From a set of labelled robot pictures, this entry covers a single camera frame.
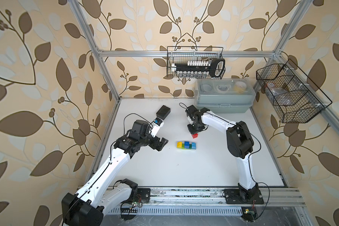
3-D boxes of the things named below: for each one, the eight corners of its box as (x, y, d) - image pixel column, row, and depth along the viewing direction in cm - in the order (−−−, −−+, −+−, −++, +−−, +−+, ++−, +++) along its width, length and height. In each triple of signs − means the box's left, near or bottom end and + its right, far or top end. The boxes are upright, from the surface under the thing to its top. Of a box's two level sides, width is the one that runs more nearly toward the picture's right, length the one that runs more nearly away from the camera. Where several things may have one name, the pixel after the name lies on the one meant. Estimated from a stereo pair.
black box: (156, 116, 111) (155, 113, 108) (163, 107, 117) (163, 104, 114) (164, 120, 109) (163, 117, 106) (171, 111, 115) (171, 108, 112)
